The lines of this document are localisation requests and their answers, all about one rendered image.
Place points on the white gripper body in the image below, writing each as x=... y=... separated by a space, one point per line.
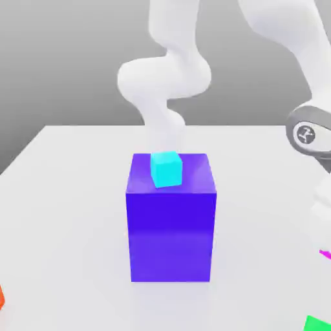
x=323 y=222

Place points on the small cyan cube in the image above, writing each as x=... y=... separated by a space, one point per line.
x=167 y=170

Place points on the small magenta cube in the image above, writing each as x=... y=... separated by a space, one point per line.
x=327 y=254

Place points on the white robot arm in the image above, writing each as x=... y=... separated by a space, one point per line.
x=165 y=77

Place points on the small green cube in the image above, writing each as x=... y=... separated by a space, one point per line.
x=319 y=324

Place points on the large blue box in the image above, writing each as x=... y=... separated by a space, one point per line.
x=169 y=238

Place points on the small orange cube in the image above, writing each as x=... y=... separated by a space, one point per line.
x=1 y=297

